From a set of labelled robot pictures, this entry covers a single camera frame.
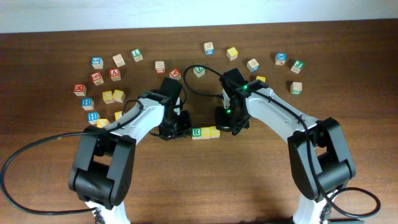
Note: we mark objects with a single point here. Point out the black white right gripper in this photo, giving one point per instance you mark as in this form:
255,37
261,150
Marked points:
222,123

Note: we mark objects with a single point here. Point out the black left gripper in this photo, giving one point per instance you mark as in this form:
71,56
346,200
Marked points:
186,126

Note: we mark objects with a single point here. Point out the green R letter block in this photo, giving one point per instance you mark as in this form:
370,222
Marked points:
196,133

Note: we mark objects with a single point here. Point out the yellow S letter block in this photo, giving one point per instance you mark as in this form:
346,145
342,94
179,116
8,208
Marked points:
206,133

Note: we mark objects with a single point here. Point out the green Z letter block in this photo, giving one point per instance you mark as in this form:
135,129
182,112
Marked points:
199,71

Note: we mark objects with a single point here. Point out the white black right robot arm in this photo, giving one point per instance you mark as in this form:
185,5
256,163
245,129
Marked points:
320,161

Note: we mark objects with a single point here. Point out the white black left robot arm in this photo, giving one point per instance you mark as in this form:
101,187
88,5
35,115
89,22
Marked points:
102,169

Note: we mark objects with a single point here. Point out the yellow block middle right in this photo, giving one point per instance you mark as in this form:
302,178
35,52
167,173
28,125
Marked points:
263,79

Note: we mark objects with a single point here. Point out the red A block tilted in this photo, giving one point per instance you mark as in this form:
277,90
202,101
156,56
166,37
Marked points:
175,74

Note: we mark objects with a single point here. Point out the blue side block right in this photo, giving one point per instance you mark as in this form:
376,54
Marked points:
252,65

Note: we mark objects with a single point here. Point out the yellow C letter block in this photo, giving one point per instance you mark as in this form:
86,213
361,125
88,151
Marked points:
118,115

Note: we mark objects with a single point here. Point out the red I letter block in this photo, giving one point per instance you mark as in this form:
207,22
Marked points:
160,66

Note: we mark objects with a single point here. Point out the yellow G letter block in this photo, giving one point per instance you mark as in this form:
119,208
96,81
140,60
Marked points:
119,96

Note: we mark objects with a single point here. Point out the yellow block top right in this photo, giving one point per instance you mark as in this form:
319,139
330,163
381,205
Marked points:
232,53

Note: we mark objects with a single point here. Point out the green side wooden block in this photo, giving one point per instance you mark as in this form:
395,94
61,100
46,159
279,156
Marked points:
296,88

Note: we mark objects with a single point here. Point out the yellow block left pair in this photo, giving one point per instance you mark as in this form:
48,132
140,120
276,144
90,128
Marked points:
108,97

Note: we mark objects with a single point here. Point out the blue side wooden block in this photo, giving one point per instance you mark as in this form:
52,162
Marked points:
209,48

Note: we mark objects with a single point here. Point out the yellow O letter block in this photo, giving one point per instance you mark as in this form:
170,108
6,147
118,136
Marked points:
102,123

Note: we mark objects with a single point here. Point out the blue X letter block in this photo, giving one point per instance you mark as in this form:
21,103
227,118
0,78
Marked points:
280,58

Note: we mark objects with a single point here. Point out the red A letter block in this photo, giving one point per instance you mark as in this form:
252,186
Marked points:
115,74

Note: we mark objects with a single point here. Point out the green L letter block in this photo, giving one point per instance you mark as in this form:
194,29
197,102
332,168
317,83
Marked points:
137,55

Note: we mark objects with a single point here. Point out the green J letter block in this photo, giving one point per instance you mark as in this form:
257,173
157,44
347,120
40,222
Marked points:
297,66

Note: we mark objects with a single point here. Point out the blue H block lower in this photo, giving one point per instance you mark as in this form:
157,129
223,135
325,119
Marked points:
93,118

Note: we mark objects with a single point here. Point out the blue h block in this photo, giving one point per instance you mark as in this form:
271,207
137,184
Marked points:
87,104
93,118

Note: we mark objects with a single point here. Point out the plain wooden block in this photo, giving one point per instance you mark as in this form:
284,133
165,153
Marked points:
119,61

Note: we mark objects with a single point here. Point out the blue H block upper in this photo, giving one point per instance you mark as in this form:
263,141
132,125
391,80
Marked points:
87,104

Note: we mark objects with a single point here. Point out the red 6 letter block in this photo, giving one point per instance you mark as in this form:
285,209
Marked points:
97,78

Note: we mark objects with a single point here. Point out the blue S letter block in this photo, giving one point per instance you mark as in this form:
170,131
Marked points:
97,62

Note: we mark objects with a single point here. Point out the red M letter block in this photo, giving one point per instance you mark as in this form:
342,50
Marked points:
80,90

